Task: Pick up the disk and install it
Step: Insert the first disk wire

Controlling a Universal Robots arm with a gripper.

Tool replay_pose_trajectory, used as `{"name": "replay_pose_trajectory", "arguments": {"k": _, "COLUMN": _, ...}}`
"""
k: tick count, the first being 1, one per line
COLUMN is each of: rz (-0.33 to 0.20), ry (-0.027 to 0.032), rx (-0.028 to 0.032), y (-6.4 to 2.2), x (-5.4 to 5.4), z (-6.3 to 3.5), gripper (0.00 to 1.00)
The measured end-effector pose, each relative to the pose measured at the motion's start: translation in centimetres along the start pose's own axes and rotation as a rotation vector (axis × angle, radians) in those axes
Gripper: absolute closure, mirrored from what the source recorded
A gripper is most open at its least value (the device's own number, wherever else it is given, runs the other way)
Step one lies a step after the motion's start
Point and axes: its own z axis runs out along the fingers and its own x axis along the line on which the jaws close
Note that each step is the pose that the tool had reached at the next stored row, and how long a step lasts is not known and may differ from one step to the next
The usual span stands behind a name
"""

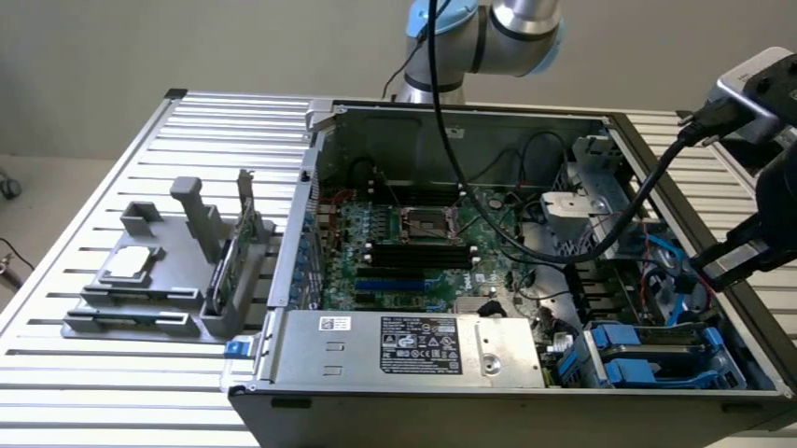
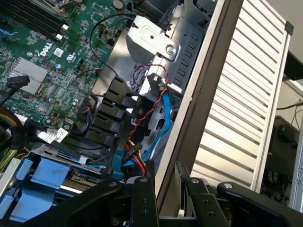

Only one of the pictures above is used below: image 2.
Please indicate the black plastic end cap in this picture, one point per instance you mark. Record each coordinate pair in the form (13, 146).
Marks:
(289, 27)

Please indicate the white label tags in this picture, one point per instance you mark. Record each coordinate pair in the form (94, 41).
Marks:
(53, 135)

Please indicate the silver finned chipset heatsink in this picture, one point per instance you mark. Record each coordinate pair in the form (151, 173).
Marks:
(30, 68)

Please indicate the silver metal drive bracket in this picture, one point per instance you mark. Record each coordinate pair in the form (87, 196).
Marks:
(151, 35)

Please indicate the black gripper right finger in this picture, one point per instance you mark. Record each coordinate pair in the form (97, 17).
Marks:
(206, 208)

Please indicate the silver coin cell battery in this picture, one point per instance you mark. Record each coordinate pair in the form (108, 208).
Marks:
(117, 2)

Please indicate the blue plastic disk bay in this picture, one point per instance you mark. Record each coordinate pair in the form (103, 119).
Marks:
(49, 172)

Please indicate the black ribbed plastic bracket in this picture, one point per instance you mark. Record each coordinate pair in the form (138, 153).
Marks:
(111, 94)

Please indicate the black computer tower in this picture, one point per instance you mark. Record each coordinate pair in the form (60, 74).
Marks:
(284, 142)

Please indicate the aluminium slat table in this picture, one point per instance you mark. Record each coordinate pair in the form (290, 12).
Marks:
(236, 94)

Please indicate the black RAM slot white latch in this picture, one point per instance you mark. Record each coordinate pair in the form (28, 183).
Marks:
(42, 17)
(30, 24)

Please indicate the green Dell motherboard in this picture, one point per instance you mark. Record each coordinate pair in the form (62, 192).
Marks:
(71, 40)

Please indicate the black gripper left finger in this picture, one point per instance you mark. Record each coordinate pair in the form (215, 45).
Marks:
(142, 203)

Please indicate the silver metal PC case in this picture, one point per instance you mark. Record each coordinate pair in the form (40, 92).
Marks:
(196, 99)

